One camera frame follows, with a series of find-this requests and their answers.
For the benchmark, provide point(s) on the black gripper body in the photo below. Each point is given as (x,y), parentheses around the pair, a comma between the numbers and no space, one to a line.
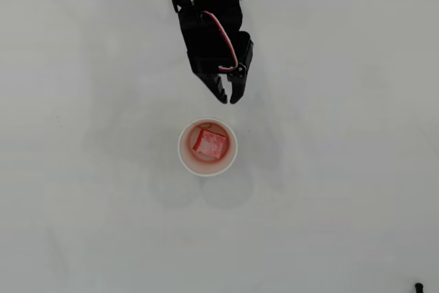
(206,63)

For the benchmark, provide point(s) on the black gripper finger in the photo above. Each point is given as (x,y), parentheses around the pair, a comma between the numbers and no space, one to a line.
(217,88)
(239,87)

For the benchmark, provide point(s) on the red foam cube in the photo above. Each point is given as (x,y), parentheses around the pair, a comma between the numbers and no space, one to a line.
(210,143)

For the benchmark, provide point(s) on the tan paper cup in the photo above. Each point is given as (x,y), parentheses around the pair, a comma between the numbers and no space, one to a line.
(205,167)

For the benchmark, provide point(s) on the black stand tip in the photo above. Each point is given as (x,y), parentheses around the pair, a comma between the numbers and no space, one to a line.
(418,287)

